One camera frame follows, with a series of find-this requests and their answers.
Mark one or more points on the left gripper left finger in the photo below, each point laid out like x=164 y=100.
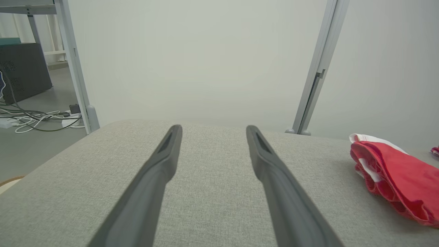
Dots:
x=144 y=206

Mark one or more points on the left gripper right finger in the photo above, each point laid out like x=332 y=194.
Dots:
x=291 y=212

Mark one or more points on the red and white shirt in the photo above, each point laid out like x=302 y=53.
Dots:
x=435 y=151

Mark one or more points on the white power strip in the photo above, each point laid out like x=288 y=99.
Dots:
x=71 y=121

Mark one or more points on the black power adapter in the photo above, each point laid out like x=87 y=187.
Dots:
x=74 y=108

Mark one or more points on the red and white shorts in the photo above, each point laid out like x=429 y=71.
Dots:
x=408 y=178

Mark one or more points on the beige round object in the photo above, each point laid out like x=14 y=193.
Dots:
x=8 y=183

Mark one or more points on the small white box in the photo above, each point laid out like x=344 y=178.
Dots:
x=6 y=123

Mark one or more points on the black computer case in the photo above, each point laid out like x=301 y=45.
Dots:
x=24 y=72

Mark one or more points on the teal flat box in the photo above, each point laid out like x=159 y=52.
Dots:
x=8 y=42

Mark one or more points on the grey partition post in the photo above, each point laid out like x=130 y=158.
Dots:
x=73 y=68
x=322 y=61

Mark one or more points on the grey metal table frame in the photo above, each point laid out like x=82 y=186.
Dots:
x=27 y=7

